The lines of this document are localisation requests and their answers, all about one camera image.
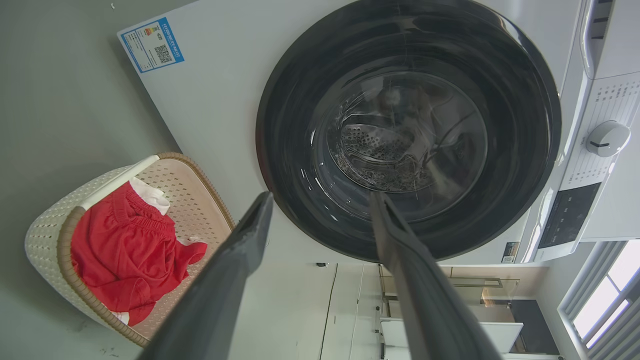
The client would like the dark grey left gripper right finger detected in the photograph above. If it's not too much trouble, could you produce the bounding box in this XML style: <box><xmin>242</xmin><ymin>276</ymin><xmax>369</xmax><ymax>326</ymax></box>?
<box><xmin>369</xmin><ymin>191</ymin><xmax>503</xmax><ymax>360</ymax></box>

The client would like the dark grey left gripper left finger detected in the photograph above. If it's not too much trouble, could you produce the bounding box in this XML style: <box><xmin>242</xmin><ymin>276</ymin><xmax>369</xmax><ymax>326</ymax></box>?
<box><xmin>137</xmin><ymin>191</ymin><xmax>275</xmax><ymax>360</ymax></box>

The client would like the cream perforated laundry basket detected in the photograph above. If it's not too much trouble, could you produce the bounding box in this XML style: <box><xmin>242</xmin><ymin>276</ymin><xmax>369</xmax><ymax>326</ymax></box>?
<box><xmin>24</xmin><ymin>152</ymin><xmax>236</xmax><ymax>348</ymax></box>

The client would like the white low cabinet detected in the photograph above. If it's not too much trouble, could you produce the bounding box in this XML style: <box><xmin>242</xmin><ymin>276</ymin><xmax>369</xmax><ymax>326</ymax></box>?
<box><xmin>378</xmin><ymin>317</ymin><xmax>524</xmax><ymax>360</ymax></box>

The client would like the dark grey cabinet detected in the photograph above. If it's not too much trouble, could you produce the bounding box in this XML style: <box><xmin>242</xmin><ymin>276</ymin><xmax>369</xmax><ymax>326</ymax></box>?
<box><xmin>509</xmin><ymin>299</ymin><xmax>560</xmax><ymax>356</ymax></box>

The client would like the red garment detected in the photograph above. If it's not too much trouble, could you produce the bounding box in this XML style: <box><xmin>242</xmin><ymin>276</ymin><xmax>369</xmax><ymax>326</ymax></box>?
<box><xmin>70</xmin><ymin>181</ymin><xmax>208</xmax><ymax>327</ymax></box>

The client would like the white garment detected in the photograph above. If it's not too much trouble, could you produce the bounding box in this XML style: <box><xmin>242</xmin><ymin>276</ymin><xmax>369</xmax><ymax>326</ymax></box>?
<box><xmin>129</xmin><ymin>177</ymin><xmax>171</xmax><ymax>216</ymax></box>

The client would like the black washer display panel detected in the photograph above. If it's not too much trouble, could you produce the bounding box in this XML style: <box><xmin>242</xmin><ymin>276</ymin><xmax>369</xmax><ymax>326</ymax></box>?
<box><xmin>538</xmin><ymin>182</ymin><xmax>602</xmax><ymax>249</ymax></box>

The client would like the white front-load washing machine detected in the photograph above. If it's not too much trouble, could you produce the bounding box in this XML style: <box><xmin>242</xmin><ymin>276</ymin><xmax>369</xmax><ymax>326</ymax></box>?
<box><xmin>116</xmin><ymin>0</ymin><xmax>640</xmax><ymax>266</ymax></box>

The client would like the black round washing machine door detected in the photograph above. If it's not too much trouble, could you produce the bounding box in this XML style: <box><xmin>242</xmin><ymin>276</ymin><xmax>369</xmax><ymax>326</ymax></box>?
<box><xmin>255</xmin><ymin>0</ymin><xmax>562</xmax><ymax>263</ymax></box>

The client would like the white round control knob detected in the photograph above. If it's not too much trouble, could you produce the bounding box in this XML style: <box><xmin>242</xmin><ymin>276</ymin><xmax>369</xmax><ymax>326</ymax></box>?
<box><xmin>585</xmin><ymin>120</ymin><xmax>631</xmax><ymax>158</ymax></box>

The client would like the blue energy label sticker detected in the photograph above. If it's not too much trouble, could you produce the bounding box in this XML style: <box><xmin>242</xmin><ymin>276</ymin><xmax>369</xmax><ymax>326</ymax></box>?
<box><xmin>119</xmin><ymin>17</ymin><xmax>185</xmax><ymax>74</ymax></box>

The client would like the white detergent drawer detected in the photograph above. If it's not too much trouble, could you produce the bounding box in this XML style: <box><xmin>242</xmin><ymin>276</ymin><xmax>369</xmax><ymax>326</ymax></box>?
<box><xmin>580</xmin><ymin>0</ymin><xmax>640</xmax><ymax>79</ymax></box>

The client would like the window with white frame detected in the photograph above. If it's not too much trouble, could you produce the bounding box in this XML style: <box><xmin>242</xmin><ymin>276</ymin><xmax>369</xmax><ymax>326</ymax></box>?
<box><xmin>557</xmin><ymin>240</ymin><xmax>640</xmax><ymax>360</ymax></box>

